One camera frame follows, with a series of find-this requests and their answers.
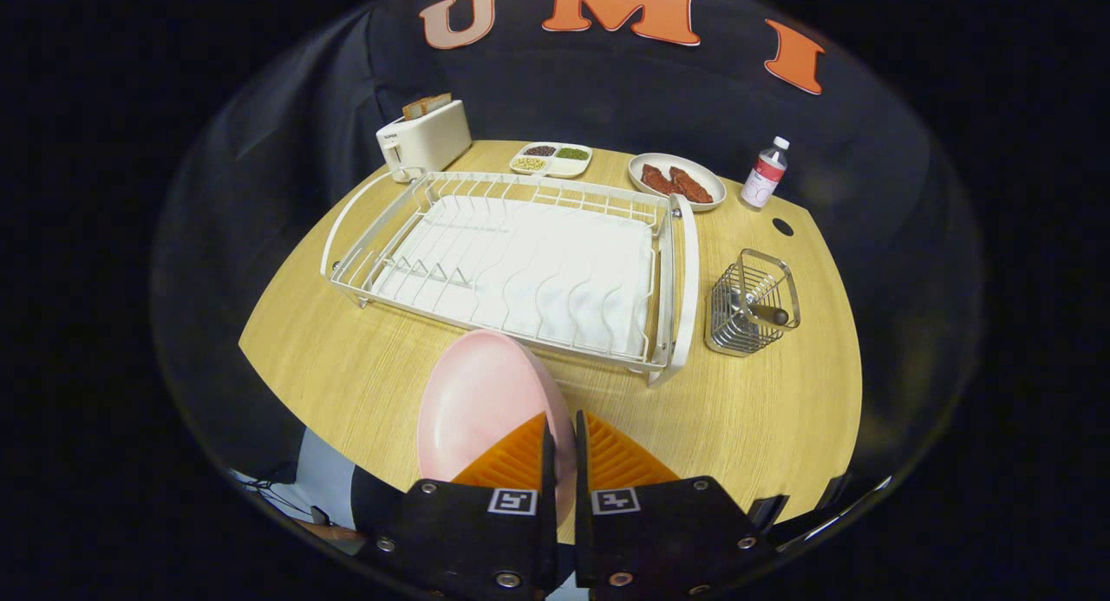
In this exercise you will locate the clear plastic water bottle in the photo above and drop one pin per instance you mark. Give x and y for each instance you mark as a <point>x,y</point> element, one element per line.
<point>763,180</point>

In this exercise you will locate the white toaster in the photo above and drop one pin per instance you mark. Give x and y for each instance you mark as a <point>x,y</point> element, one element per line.
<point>429,141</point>

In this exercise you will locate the toast slices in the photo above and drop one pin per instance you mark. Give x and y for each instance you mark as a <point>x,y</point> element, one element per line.
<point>425,107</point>

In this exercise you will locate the beige plate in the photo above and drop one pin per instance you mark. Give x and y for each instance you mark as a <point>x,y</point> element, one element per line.
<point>707,176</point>

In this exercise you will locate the white divided dish with beans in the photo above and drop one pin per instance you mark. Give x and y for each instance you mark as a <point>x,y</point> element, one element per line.
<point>564,169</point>

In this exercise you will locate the black table grommet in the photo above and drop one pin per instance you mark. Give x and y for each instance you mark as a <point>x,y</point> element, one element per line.
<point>782,227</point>

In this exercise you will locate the pink plate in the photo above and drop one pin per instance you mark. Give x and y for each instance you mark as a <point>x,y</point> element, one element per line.
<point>486,401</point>

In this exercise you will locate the black backdrop cloth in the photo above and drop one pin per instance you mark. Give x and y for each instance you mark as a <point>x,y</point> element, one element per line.
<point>607,98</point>

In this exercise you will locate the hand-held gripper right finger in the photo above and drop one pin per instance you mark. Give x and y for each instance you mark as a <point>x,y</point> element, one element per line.
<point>580,471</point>

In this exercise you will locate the red meat piece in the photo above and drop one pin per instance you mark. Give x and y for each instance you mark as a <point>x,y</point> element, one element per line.
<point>659,180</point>
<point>694,186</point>

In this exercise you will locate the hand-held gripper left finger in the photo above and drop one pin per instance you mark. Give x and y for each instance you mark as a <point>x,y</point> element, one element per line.
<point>548,471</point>

